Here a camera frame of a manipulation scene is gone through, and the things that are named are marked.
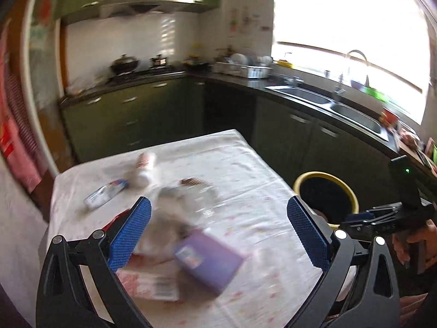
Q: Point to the red drink can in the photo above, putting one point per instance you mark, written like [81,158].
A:
[117,219]

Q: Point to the white plastic bottle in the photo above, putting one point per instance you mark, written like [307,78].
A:
[145,172]

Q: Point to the dish rack with dishes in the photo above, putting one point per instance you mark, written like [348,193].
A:
[242,68]

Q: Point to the yellow object on sill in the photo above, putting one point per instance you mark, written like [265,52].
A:
[285,63]

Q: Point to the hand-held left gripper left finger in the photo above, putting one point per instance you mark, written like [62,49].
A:
[131,234]

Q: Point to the white floral tablecloth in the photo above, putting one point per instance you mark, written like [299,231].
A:
[245,184]

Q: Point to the kitchen window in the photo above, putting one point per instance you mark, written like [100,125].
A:
[341,24]

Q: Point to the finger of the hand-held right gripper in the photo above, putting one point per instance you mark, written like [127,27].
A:
[362,229]
[360,216]

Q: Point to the person's right hand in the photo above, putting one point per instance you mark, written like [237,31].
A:
[401,247]

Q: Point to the curved steel faucet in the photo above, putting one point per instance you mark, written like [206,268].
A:
[356,53]

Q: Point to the white blue toothpaste tube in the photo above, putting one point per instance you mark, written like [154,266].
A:
[102,194]

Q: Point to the purple box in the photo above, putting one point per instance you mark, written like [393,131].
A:
[211,263]

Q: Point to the white plastic bag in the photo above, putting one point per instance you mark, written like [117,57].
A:
[164,232]

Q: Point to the black cooking pot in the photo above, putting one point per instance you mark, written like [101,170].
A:
[123,65]

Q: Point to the red and white carton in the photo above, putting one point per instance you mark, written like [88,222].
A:
[153,282]

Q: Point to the small steel pot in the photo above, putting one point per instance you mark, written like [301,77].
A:
[158,60]

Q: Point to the yellow rimmed dark waste bin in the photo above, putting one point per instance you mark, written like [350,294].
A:
[353,200]

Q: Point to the steel range hood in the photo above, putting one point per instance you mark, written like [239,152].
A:
[136,6]

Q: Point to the gas stove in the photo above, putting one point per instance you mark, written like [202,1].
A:
[143,74]

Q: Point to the green lower kitchen cabinets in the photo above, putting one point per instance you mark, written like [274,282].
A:
[136,119]

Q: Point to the wall stickers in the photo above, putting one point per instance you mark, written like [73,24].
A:
[245,20]

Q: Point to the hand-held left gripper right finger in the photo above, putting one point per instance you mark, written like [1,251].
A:
[307,234]

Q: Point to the steel kitchen sink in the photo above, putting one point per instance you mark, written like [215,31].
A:
[355,118]

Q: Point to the white framed glass door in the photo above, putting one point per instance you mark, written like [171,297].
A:
[41,75]

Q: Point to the red hanging wall decoration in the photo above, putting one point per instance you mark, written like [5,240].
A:
[17,136]

